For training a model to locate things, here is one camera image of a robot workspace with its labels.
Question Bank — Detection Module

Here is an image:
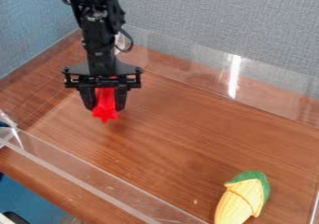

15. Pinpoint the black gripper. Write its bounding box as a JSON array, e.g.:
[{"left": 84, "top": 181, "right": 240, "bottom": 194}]
[{"left": 63, "top": 60, "right": 143, "bottom": 111}]

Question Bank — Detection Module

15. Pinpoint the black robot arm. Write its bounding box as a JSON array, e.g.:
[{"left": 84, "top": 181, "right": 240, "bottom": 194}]
[{"left": 63, "top": 0, "right": 142, "bottom": 111}]

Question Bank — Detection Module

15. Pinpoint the toy corn cob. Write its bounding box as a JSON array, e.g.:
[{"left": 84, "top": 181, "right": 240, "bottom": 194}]
[{"left": 215, "top": 171, "right": 271, "bottom": 224}]

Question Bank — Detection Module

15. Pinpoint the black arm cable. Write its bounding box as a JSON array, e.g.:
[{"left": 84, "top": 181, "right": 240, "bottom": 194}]
[{"left": 112, "top": 27, "right": 136, "bottom": 54}]

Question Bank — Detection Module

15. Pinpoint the clear acrylic front wall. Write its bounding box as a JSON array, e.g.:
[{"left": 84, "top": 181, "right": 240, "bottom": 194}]
[{"left": 0, "top": 130, "right": 208, "bottom": 224}]

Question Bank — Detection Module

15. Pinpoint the clear acrylic wall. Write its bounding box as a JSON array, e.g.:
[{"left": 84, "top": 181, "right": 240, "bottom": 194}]
[
  {"left": 0, "top": 130, "right": 208, "bottom": 224},
  {"left": 122, "top": 25, "right": 319, "bottom": 129}
]

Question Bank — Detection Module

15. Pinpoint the clear acrylic left bracket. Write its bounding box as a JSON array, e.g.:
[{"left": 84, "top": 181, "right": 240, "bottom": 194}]
[{"left": 0, "top": 109, "right": 24, "bottom": 148}]

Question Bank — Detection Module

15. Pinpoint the clear acrylic back wall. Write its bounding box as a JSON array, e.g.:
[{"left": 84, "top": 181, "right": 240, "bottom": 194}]
[{"left": 122, "top": 25, "right": 319, "bottom": 129}]

